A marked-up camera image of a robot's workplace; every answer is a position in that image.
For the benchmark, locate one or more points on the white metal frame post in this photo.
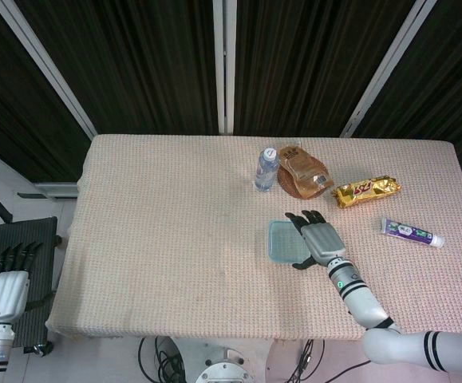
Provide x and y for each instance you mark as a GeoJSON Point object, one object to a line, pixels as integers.
{"type": "Point", "coordinates": [386, 72]}
{"type": "Point", "coordinates": [47, 68]}
{"type": "Point", "coordinates": [223, 68]}

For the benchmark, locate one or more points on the beige waffle-weave tablecloth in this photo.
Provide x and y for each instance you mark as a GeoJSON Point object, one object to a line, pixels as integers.
{"type": "Point", "coordinates": [174, 239]}

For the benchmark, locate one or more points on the clear plastic water bottle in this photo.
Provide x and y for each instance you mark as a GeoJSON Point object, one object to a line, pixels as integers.
{"type": "Point", "coordinates": [265, 173]}

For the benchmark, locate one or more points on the translucent light-blue plastic lid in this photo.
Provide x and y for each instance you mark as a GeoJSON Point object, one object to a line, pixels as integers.
{"type": "Point", "coordinates": [284, 241]}

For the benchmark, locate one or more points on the dark curtain panel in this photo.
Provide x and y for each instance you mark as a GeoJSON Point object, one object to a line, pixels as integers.
{"type": "Point", "coordinates": [143, 64]}
{"type": "Point", "coordinates": [302, 64]}
{"type": "Point", "coordinates": [446, 80]}
{"type": "Point", "coordinates": [11, 119]}

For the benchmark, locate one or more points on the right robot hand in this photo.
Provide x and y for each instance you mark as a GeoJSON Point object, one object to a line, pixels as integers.
{"type": "Point", "coordinates": [322, 243]}

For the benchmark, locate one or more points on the yellow foil snack package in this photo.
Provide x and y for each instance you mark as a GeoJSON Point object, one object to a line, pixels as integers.
{"type": "Point", "coordinates": [368, 191]}

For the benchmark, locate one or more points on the purple white toothpaste tube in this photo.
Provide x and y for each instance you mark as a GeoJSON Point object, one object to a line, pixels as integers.
{"type": "Point", "coordinates": [412, 233]}

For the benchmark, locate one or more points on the white floor rail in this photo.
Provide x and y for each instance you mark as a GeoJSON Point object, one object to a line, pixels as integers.
{"type": "Point", "coordinates": [57, 190]}

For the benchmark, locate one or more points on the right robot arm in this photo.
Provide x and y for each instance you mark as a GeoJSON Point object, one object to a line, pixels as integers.
{"type": "Point", "coordinates": [362, 299]}

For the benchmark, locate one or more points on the round woven rattan coaster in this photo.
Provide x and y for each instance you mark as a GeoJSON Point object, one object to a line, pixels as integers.
{"type": "Point", "coordinates": [284, 181]}

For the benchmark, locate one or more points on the brown kraft snack pouch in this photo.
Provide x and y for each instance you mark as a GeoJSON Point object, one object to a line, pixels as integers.
{"type": "Point", "coordinates": [304, 173]}

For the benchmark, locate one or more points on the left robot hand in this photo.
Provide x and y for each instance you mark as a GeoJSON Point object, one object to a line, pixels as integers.
{"type": "Point", "coordinates": [5, 293]}

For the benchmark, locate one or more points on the clear plastic food container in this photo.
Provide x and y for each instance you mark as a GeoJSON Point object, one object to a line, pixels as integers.
{"type": "Point", "coordinates": [271, 256]}

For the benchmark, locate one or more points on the grey round robot base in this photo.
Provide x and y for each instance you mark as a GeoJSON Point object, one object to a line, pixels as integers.
{"type": "Point", "coordinates": [224, 371]}

